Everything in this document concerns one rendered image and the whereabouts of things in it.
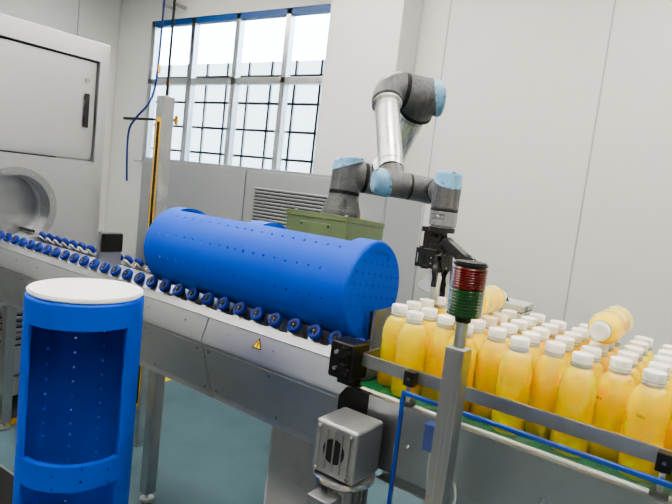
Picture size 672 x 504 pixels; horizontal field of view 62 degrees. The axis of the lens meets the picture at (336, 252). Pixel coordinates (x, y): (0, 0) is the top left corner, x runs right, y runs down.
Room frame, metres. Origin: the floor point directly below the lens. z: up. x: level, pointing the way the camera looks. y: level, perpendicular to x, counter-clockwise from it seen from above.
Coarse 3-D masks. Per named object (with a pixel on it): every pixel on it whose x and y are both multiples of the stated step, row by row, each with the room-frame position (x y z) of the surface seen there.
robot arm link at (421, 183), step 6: (414, 174) 1.63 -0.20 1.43; (414, 180) 1.60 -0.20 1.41; (420, 180) 1.60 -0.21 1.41; (426, 180) 1.61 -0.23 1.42; (432, 180) 1.59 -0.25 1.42; (414, 186) 1.59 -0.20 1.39; (420, 186) 1.60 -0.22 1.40; (426, 186) 1.60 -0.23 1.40; (414, 192) 1.60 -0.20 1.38; (420, 192) 1.60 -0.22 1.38; (426, 192) 1.59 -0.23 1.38; (414, 198) 1.61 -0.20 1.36; (420, 198) 1.61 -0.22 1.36; (426, 198) 1.61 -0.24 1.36
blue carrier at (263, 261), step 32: (160, 224) 1.94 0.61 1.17; (192, 224) 1.86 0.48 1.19; (224, 224) 1.80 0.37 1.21; (256, 224) 1.76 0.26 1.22; (160, 256) 1.89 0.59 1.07; (192, 256) 1.79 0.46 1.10; (224, 256) 1.71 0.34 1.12; (256, 256) 1.64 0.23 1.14; (288, 256) 1.58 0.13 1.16; (320, 256) 1.53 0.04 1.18; (352, 256) 1.48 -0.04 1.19; (384, 256) 1.59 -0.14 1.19; (224, 288) 1.73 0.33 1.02; (256, 288) 1.63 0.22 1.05; (288, 288) 1.55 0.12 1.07; (320, 288) 1.48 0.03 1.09; (352, 288) 1.46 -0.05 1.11; (384, 288) 1.60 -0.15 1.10; (320, 320) 1.52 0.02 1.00; (352, 320) 1.48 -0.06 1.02
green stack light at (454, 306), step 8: (448, 296) 1.03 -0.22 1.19; (456, 296) 0.99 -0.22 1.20; (464, 296) 0.99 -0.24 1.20; (472, 296) 0.98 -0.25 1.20; (480, 296) 0.99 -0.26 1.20; (448, 304) 1.01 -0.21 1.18; (456, 304) 0.99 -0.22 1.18; (464, 304) 0.99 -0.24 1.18; (472, 304) 0.98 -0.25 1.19; (480, 304) 0.99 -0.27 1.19; (448, 312) 1.01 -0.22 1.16; (456, 312) 0.99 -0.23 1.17; (464, 312) 0.98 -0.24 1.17; (472, 312) 0.99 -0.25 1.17; (480, 312) 1.00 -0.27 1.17
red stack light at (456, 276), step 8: (456, 272) 1.00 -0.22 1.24; (464, 272) 0.99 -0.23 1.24; (472, 272) 0.98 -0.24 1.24; (480, 272) 0.99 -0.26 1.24; (456, 280) 1.00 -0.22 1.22; (464, 280) 0.99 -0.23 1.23; (472, 280) 0.98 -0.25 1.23; (480, 280) 0.99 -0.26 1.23; (456, 288) 1.00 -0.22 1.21; (464, 288) 0.99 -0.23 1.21; (472, 288) 0.98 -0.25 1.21; (480, 288) 0.99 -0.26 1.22
